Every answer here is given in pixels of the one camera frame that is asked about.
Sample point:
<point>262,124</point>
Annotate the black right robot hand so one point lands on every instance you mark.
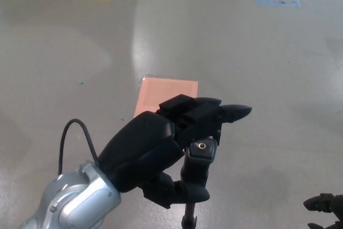
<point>327,203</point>

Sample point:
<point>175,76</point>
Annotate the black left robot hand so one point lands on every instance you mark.
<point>139,146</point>

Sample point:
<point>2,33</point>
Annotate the black phone stand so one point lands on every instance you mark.
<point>198,164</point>

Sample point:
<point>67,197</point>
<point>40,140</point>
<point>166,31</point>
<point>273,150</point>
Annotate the pink rectangular floor sheet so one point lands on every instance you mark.
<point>166,89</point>

